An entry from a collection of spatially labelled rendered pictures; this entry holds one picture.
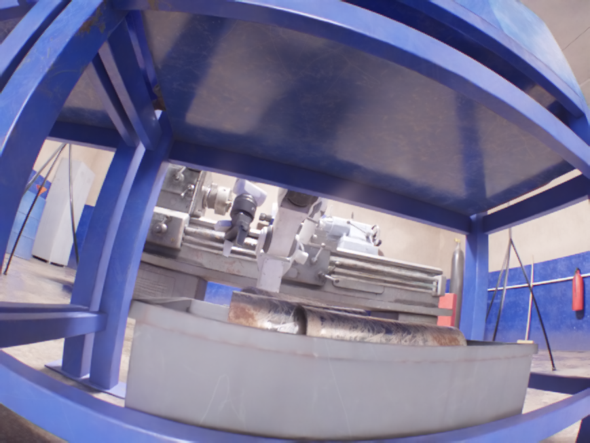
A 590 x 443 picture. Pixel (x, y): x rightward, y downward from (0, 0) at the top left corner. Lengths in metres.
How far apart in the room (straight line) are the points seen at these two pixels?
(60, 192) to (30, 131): 5.28
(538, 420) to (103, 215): 0.90
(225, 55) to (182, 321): 0.42
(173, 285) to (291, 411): 1.98
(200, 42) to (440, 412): 0.62
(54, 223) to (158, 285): 3.55
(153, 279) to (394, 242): 5.21
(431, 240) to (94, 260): 6.78
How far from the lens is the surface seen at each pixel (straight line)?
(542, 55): 0.83
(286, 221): 1.35
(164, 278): 2.23
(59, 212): 5.51
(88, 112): 0.90
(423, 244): 6.90
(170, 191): 2.39
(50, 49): 0.40
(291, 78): 0.53
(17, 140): 0.35
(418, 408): 0.35
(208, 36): 0.51
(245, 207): 1.01
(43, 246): 5.56
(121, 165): 0.81
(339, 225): 2.62
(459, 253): 4.64
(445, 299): 4.46
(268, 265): 1.48
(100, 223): 0.77
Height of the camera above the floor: 0.30
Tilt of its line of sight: 17 degrees up
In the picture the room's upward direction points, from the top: 10 degrees clockwise
